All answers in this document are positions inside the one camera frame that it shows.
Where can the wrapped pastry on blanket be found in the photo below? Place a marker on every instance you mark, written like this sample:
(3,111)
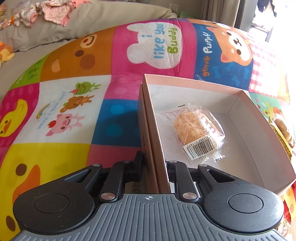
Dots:
(284,134)

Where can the colourful cartoon patchwork blanket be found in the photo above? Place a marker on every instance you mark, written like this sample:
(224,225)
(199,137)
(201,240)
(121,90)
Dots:
(79,102)

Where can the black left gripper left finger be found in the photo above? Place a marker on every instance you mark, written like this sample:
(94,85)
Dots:
(119,174)

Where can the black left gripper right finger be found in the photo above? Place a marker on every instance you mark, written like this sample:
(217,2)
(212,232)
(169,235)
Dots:
(179,174)

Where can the round pastry snack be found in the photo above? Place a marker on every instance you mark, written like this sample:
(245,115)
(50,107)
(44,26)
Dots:
(198,131)

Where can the pink baby clothes pile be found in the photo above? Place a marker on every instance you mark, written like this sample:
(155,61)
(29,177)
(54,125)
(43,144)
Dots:
(27,13)

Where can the pink cardboard box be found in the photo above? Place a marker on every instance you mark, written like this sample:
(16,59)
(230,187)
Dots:
(252,150)

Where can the orange yellow plush toy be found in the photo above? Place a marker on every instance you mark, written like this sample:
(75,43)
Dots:
(6,53)

